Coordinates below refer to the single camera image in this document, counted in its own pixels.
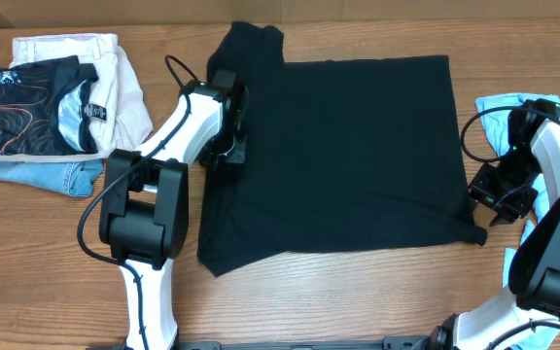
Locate plain black t-shirt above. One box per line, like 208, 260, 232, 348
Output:
197, 21, 487, 276

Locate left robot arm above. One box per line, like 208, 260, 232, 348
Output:
99, 78, 249, 349

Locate light blue crumpled garment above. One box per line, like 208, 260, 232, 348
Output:
473, 92, 560, 350

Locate beige folded trousers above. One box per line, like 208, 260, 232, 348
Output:
0, 33, 153, 162

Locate blue folded jeans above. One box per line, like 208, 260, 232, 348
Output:
0, 159, 103, 197

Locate black patterned folded shirt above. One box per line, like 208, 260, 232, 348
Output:
0, 55, 99, 158

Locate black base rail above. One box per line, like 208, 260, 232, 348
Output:
174, 335, 430, 350

